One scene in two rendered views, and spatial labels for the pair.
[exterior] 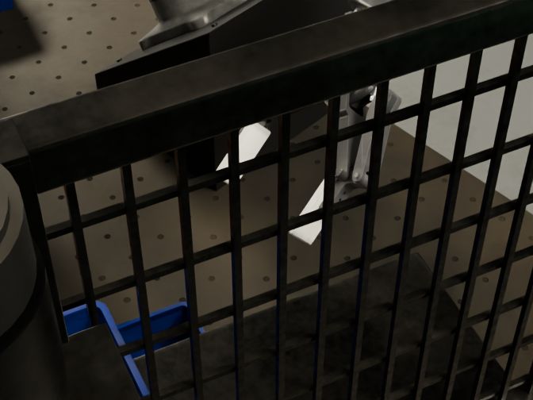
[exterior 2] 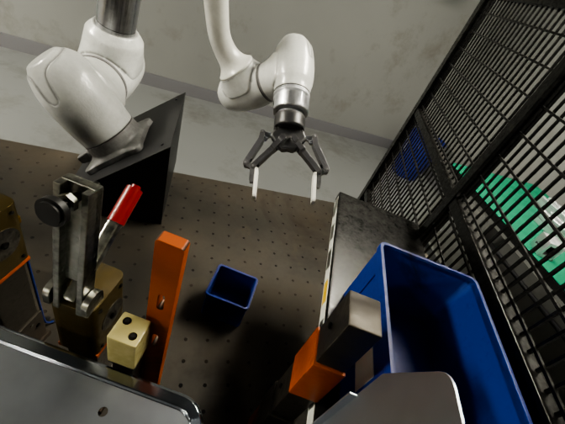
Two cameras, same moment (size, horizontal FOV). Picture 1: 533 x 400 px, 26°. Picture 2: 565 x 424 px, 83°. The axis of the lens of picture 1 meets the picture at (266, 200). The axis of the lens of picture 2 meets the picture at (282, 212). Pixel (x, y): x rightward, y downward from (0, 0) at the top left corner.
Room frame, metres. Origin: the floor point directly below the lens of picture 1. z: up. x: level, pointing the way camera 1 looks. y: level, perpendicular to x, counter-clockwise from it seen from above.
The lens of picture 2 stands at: (0.54, 0.55, 1.44)
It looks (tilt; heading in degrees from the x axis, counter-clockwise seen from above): 38 degrees down; 292
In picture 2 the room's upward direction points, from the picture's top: 24 degrees clockwise
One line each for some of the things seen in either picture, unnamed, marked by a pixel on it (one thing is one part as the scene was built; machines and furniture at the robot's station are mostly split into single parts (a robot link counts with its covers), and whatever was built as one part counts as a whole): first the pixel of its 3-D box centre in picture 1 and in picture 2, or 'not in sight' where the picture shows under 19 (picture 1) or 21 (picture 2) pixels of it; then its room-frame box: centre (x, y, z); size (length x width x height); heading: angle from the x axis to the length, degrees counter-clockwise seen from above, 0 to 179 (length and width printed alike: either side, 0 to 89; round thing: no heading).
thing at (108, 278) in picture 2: not in sight; (100, 340); (0.80, 0.42, 0.87); 0.10 x 0.07 x 0.35; 115
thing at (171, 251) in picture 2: not in sight; (154, 355); (0.70, 0.40, 0.95); 0.03 x 0.01 x 0.50; 25
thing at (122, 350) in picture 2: not in sight; (126, 389); (0.70, 0.44, 0.88); 0.04 x 0.04 x 0.37; 25
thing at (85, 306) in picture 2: not in sight; (92, 301); (0.76, 0.45, 1.06); 0.03 x 0.01 x 0.03; 115
